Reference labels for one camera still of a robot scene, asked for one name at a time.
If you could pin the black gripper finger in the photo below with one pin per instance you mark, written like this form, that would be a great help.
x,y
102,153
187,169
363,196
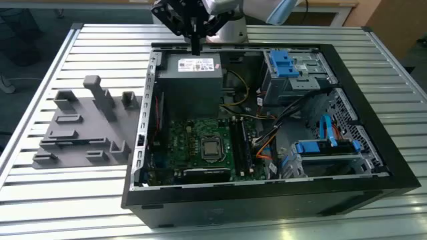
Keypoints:
x,y
209,27
174,22

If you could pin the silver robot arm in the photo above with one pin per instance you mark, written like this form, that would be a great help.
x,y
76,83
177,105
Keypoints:
x,y
234,30

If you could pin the black RAM slot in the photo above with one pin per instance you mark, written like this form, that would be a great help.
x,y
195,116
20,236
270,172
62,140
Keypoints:
x,y
237,146

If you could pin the grey power supply unit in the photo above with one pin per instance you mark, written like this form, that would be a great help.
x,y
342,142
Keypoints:
x,y
190,90

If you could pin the silver drive cage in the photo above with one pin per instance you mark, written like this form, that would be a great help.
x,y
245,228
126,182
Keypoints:
x,y
301,85

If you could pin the wooden desk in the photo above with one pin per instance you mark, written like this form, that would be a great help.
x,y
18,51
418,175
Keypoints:
x,y
334,2

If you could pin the green motherboard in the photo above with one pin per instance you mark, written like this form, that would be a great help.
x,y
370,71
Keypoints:
x,y
182,140

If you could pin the dark office chair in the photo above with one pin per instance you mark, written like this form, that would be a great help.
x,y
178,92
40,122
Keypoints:
x,y
20,37

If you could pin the silver CPU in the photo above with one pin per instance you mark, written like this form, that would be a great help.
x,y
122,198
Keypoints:
x,y
211,148

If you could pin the grey parts rack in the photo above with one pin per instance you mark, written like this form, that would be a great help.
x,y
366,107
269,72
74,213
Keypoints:
x,y
87,125

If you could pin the brown wooden cabinet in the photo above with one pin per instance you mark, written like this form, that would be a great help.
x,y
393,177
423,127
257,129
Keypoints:
x,y
394,22

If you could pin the hard disk in blue carrier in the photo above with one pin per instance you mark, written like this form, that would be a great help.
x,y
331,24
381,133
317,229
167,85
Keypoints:
x,y
309,148

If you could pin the black graphics card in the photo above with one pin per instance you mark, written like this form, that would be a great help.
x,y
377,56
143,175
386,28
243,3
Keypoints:
x,y
205,175

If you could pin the silver disk bay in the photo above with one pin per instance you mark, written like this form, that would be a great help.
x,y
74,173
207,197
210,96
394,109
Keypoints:
x,y
334,158

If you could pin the black PC case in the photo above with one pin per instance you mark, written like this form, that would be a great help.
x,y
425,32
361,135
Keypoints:
x,y
234,200

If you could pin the blue drive bracket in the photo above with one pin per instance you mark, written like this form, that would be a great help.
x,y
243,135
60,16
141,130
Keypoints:
x,y
283,67

